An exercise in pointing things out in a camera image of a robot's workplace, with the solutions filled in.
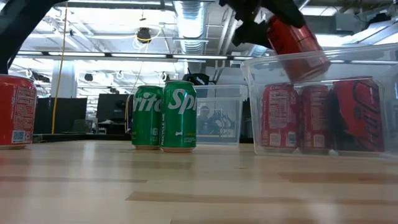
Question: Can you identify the black computer monitor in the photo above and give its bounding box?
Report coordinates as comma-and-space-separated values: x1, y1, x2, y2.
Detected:
33, 97, 88, 135
96, 93, 134, 124

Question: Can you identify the black aluminium table frame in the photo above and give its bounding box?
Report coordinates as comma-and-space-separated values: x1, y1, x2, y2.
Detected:
32, 133, 256, 144

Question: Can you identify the round black ceiling device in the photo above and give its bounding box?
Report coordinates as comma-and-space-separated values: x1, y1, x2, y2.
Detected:
136, 27, 152, 44

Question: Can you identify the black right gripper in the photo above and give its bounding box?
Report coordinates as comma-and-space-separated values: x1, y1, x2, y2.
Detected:
219, 0, 307, 49

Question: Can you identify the person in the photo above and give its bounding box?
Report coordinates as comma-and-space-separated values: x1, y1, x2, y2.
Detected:
197, 105, 215, 136

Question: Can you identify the white pillar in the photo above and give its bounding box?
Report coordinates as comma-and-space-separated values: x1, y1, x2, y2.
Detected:
51, 60, 77, 99

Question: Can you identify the long ceiling light strip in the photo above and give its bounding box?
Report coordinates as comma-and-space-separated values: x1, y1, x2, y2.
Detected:
17, 50, 252, 62

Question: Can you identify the clear plastic bin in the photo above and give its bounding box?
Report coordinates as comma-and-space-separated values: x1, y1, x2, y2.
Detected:
241, 43, 398, 160
194, 84, 249, 146

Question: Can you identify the silver ceiling air duct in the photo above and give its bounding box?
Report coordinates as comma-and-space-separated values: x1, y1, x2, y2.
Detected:
173, 0, 208, 55

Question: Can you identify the green Sprite can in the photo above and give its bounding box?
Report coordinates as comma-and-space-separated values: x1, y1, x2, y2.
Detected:
160, 80, 198, 153
131, 85, 164, 151

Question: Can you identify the red Coca-Cola Zero can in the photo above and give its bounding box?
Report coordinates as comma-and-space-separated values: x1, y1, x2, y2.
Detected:
328, 77, 387, 153

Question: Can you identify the black labelled equipment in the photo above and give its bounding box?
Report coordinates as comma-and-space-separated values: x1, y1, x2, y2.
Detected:
182, 72, 211, 86

